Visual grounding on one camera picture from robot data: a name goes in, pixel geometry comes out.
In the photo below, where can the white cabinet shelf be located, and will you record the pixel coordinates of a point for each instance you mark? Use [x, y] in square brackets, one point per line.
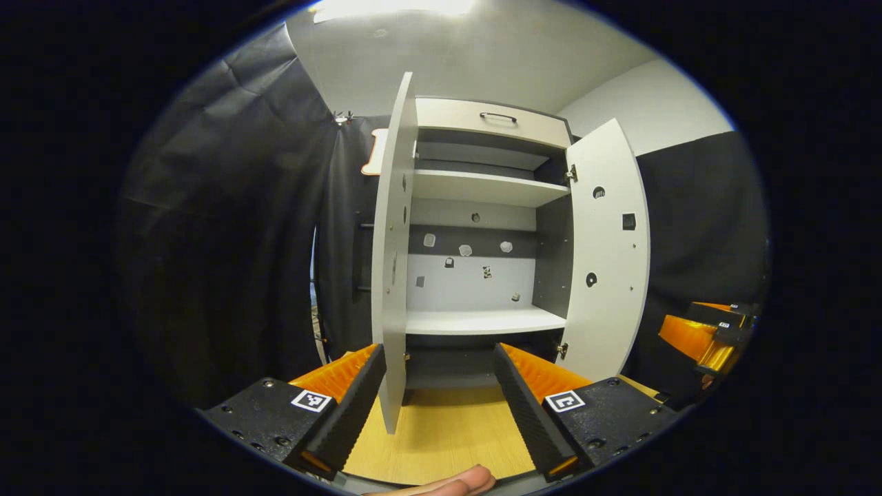
[482, 187]
[482, 321]

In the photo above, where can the beige shoe cabinet door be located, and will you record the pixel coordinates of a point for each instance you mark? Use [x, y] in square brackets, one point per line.
[389, 324]
[613, 310]

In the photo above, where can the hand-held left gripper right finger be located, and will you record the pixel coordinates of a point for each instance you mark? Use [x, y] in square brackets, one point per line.
[527, 413]

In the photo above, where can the beige double-door shoe cabinet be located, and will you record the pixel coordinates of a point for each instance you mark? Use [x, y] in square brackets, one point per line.
[475, 289]

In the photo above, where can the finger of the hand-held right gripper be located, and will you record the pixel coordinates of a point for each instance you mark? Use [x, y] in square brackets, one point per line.
[730, 313]
[689, 337]

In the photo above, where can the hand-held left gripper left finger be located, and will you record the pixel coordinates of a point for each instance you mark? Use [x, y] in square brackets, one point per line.
[348, 413]

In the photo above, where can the ceiling light panel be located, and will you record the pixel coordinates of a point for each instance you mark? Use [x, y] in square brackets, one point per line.
[386, 8]

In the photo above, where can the beige cabinet drawer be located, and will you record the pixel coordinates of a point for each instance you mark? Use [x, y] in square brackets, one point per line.
[455, 117]

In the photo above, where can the black backdrop cloth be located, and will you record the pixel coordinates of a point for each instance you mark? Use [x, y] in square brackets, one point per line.
[227, 241]

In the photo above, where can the black backdrop clip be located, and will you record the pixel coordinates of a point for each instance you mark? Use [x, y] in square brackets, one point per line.
[344, 118]

